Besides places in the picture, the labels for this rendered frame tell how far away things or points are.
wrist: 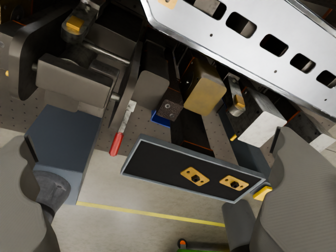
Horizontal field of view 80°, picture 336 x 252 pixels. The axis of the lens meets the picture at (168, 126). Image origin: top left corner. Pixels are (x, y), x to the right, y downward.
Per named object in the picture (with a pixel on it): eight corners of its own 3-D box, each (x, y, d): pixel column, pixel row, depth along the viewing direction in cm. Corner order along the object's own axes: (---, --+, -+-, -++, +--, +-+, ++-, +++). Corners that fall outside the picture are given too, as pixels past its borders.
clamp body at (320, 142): (281, 83, 90) (337, 140, 62) (262, 103, 96) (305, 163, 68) (269, 77, 87) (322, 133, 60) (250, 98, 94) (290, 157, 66)
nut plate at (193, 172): (210, 179, 55) (211, 183, 54) (199, 185, 57) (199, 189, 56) (190, 165, 51) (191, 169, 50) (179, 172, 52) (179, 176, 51)
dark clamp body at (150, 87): (165, 32, 74) (172, 81, 45) (152, 60, 81) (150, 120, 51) (147, 22, 72) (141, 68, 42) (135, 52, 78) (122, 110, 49)
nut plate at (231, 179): (249, 183, 57) (250, 187, 56) (239, 190, 59) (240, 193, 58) (228, 174, 54) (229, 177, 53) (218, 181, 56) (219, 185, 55)
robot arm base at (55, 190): (68, 201, 70) (58, 231, 62) (19, 193, 66) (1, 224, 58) (73, 176, 61) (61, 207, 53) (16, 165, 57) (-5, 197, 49)
